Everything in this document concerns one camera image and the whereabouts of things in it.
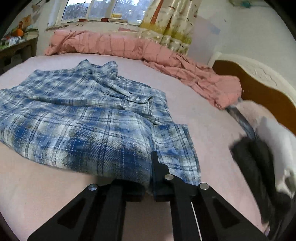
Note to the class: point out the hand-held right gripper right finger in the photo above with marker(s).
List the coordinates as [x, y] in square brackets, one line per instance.
[159, 180]

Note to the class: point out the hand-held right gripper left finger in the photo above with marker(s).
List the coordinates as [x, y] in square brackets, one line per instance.
[111, 197]

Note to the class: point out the blue plaid shirt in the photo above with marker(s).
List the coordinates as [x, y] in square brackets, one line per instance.
[81, 129]

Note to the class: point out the bed with pink sheet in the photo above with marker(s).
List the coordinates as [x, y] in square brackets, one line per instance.
[212, 139]

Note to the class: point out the dark cloth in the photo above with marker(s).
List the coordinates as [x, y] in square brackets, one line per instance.
[256, 166]

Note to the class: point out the fluffy pale pillow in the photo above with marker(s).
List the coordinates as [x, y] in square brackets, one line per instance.
[277, 139]

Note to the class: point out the brown headboard with white trim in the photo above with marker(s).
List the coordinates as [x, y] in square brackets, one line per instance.
[259, 92]

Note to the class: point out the pink checked quilt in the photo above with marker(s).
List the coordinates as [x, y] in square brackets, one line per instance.
[129, 46]

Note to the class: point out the translucent plastic sheet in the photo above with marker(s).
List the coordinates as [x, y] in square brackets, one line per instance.
[203, 37]

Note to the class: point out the floral yellow curtain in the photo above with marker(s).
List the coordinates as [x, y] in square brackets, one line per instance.
[175, 20]

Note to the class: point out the books on window sill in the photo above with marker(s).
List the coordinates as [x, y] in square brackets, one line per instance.
[118, 20]

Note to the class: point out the wooden desk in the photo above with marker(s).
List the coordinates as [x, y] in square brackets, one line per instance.
[16, 51]

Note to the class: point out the window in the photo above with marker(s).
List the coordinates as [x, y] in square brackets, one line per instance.
[101, 9]

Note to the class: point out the stack of books on desk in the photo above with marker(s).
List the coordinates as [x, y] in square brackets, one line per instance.
[31, 34]

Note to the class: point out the orange toy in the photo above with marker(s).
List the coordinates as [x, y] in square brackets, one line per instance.
[18, 31]

